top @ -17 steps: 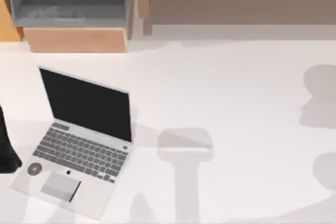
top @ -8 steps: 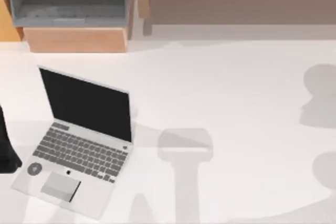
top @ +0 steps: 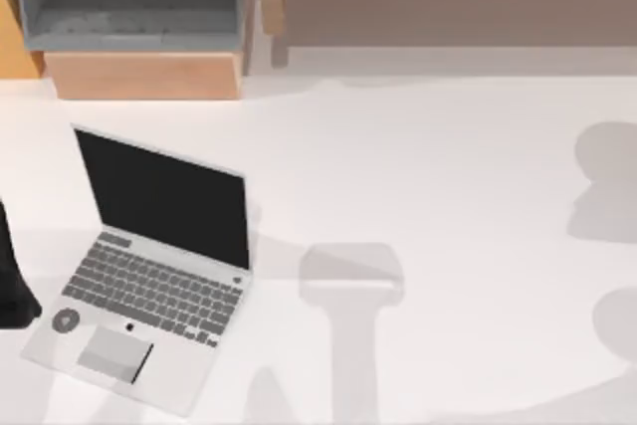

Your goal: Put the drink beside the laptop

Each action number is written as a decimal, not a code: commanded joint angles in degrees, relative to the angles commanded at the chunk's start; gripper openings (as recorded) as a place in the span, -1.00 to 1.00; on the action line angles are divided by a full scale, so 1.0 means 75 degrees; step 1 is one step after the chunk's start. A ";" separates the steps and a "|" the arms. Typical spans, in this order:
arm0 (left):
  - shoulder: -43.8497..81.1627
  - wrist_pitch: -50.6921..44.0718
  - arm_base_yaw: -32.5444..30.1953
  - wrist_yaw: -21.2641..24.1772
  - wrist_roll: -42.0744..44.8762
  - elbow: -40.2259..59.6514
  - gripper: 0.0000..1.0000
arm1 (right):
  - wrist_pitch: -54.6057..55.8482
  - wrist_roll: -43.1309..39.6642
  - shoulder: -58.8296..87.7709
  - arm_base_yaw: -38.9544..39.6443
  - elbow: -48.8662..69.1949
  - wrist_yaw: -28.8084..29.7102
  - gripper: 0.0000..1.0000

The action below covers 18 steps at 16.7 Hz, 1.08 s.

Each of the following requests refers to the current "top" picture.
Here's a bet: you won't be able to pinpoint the silver open laptop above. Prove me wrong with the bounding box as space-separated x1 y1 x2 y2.
20 122 256 419

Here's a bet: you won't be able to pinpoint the pale wooden drawer front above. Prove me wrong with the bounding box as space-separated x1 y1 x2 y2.
43 50 245 101

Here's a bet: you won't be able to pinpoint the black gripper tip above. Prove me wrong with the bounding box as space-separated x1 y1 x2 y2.
0 200 43 330

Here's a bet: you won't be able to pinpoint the wooden cupboard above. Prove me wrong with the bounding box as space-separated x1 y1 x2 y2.
0 0 47 82

